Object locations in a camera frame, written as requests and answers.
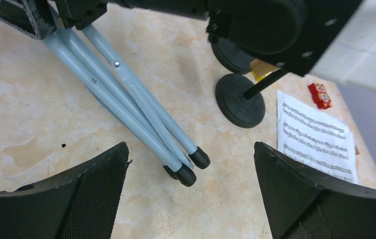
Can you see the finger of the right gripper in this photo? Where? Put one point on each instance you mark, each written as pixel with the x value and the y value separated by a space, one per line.
pixel 31 17

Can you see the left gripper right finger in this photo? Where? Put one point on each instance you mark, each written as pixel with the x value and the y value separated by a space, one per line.
pixel 304 203

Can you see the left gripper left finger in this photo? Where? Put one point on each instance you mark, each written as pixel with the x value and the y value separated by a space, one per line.
pixel 78 203

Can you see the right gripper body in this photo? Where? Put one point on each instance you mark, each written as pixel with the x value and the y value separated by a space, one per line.
pixel 81 13

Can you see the sheet music page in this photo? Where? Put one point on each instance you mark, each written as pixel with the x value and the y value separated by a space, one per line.
pixel 315 138

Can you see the blue music stand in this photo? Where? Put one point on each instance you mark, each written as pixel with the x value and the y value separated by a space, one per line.
pixel 112 82

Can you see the black microphone stand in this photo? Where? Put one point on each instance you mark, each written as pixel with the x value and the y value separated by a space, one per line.
pixel 241 101
pixel 231 57

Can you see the gold toy microphone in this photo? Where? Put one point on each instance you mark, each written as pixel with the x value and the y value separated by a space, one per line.
pixel 262 66

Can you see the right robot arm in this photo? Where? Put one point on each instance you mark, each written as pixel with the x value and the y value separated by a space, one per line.
pixel 331 39

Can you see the wooden block pair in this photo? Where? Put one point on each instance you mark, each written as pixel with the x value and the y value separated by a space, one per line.
pixel 357 151

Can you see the yellow owl toy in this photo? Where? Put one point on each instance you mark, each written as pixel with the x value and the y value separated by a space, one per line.
pixel 259 76

